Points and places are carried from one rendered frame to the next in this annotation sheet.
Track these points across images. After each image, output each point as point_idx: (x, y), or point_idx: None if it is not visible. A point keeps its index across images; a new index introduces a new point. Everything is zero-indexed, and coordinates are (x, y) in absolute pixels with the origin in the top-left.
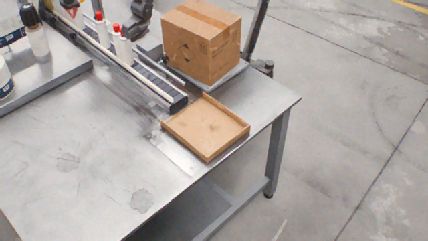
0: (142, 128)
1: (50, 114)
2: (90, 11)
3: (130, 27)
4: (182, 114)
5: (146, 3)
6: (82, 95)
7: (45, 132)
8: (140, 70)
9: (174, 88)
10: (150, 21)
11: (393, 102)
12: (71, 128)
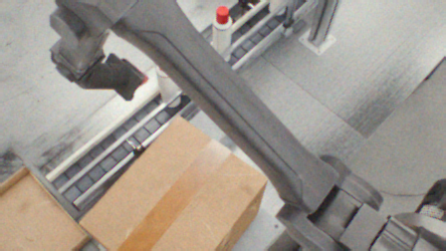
0: (29, 144)
1: None
2: (354, 16)
3: (52, 51)
4: (49, 204)
5: (57, 56)
6: (117, 50)
7: (43, 21)
8: (150, 121)
9: (93, 182)
10: (87, 87)
11: None
12: (47, 49)
